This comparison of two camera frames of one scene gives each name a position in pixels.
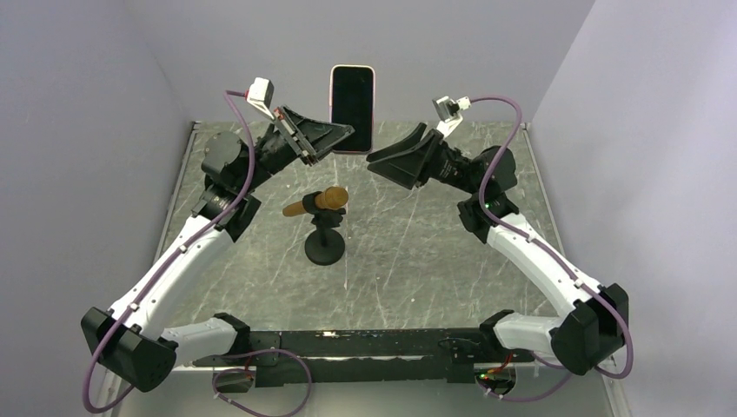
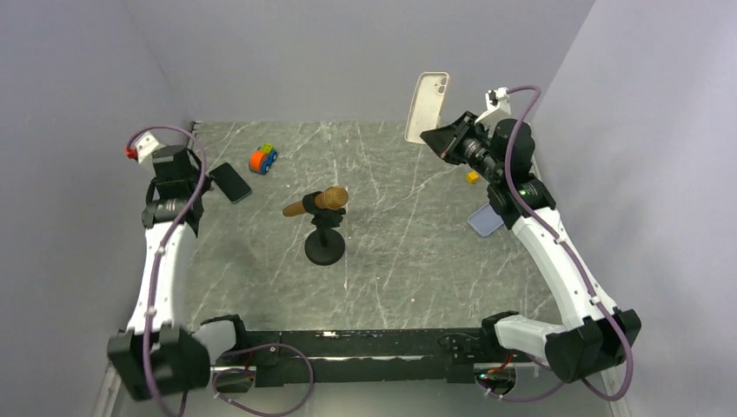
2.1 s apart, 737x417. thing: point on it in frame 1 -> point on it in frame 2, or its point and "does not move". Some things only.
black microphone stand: (323, 247) does not move
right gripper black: (414, 166) -> (446, 142)
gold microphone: (332, 198) does not move
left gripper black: (313, 135) -> (197, 173)
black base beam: (309, 357) does not move
